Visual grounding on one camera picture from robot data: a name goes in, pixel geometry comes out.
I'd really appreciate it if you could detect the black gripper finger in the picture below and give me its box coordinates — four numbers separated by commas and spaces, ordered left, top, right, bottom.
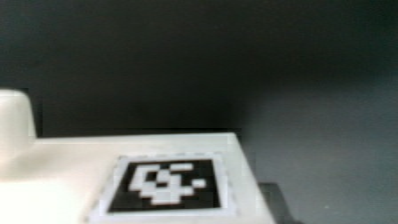
257, 182, 301, 224

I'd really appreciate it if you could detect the white drawer with knob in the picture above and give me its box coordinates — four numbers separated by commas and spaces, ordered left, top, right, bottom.
0, 89, 275, 224

